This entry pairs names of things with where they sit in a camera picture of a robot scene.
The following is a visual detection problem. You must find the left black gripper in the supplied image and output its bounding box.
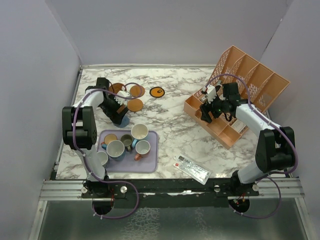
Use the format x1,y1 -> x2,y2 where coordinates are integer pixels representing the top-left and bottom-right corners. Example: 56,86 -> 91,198
99,93 -> 129,124

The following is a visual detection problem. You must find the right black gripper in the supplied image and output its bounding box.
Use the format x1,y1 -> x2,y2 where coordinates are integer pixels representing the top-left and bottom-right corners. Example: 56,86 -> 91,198
200,91 -> 229,123

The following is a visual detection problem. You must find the blue round coaster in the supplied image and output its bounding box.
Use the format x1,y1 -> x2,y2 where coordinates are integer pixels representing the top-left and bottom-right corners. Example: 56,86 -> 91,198
114,116 -> 130,129

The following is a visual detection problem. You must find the light wooden coaster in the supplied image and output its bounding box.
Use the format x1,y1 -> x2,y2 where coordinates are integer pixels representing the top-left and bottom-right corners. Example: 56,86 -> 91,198
127,98 -> 144,112

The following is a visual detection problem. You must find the dark brown grooved coaster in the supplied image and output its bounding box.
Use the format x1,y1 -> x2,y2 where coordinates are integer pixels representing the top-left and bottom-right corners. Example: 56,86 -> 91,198
108,83 -> 125,94

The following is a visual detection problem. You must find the dark brown ringed coaster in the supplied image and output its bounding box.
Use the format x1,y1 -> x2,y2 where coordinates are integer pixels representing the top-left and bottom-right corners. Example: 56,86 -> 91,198
129,85 -> 145,98

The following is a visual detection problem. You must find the black orange face coaster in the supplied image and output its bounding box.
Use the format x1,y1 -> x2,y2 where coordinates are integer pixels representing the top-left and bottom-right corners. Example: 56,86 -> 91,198
149,86 -> 165,98

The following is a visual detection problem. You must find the peach plastic desk organizer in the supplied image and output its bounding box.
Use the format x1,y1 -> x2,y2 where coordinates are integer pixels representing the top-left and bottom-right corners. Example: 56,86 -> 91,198
183,46 -> 290,149

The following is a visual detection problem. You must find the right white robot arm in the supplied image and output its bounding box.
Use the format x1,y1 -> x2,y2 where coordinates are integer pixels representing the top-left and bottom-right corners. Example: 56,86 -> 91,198
199,82 -> 298,196

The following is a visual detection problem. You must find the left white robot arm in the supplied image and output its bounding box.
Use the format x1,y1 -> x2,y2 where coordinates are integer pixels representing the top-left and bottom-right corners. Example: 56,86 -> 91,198
62,77 -> 131,198

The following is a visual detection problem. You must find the orange topped blue cup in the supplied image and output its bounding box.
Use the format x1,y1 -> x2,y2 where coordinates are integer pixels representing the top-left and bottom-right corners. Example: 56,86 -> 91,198
100,133 -> 118,150

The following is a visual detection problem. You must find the cream white mug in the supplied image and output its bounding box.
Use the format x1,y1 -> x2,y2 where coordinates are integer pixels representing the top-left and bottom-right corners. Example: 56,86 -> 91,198
130,123 -> 149,140

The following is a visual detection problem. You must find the olive green small mug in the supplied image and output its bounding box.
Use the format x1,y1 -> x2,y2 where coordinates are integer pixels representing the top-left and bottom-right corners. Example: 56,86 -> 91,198
120,134 -> 133,152

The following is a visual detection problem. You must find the white paper card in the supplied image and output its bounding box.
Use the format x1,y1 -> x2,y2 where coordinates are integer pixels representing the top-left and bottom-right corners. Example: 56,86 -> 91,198
231,120 -> 248,135

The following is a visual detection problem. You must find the large blue mug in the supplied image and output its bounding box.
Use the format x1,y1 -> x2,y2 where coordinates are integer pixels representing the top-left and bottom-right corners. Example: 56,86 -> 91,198
106,140 -> 126,162

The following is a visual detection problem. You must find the grey white mug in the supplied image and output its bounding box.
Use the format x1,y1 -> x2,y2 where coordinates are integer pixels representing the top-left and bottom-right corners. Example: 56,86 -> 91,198
97,151 -> 109,168

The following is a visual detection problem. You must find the lilac plastic tray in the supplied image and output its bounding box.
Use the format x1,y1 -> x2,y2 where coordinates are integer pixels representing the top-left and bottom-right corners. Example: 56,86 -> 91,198
97,129 -> 158,173

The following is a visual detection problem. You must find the clear plastic packet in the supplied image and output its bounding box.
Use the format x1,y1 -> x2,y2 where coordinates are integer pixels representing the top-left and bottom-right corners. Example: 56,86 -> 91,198
173,154 -> 212,185

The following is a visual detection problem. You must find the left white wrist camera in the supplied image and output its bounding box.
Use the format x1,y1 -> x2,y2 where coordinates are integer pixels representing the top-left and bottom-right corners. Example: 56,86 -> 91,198
114,90 -> 130,105

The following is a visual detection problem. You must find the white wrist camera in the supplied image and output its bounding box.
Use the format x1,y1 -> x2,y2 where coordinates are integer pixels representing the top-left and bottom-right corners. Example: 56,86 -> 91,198
114,90 -> 130,105
200,84 -> 221,104

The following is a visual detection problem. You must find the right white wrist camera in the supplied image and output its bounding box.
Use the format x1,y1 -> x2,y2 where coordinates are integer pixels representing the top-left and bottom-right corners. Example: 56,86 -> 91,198
200,84 -> 221,104

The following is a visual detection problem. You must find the pink handled white mug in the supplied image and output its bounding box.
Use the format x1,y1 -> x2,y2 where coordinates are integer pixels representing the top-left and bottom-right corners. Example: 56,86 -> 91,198
134,140 -> 151,161

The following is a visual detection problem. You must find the black mounting rail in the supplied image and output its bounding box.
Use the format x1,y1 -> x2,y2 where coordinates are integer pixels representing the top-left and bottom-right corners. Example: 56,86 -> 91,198
81,178 -> 259,209

